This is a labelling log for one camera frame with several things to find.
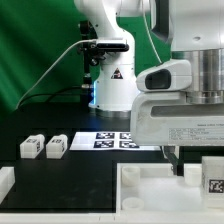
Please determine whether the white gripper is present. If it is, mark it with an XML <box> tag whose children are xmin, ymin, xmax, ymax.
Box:
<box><xmin>130</xmin><ymin>92</ymin><xmax>224</xmax><ymax>176</ymax></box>

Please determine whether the white square table top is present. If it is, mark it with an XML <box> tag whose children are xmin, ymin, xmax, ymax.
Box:
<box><xmin>116</xmin><ymin>163</ymin><xmax>224</xmax><ymax>224</ymax></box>

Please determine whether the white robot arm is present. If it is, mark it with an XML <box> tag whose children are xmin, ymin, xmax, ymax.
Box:
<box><xmin>74</xmin><ymin>0</ymin><xmax>224</xmax><ymax>166</ymax></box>

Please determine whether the white sheet with tags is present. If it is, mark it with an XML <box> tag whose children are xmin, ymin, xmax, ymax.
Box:
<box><xmin>70</xmin><ymin>131</ymin><xmax>160</xmax><ymax>151</ymax></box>

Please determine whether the white obstacle block left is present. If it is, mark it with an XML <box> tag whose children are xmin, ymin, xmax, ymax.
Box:
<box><xmin>0</xmin><ymin>167</ymin><xmax>15</xmax><ymax>204</ymax></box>

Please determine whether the black cable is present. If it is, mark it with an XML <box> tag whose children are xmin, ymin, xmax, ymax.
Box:
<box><xmin>19</xmin><ymin>85</ymin><xmax>92</xmax><ymax>108</ymax></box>

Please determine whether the white cable right side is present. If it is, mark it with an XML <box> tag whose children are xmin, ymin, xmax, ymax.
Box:
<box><xmin>141</xmin><ymin>0</ymin><xmax>164</xmax><ymax>65</ymax></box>

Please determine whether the white cable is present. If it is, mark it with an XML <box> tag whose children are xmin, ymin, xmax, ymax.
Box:
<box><xmin>141</xmin><ymin>0</ymin><xmax>164</xmax><ymax>65</ymax></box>
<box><xmin>15</xmin><ymin>39</ymin><xmax>98</xmax><ymax>110</ymax></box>

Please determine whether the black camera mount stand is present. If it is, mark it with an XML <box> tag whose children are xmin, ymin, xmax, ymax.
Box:
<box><xmin>77</xmin><ymin>20</ymin><xmax>102</xmax><ymax>107</ymax></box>

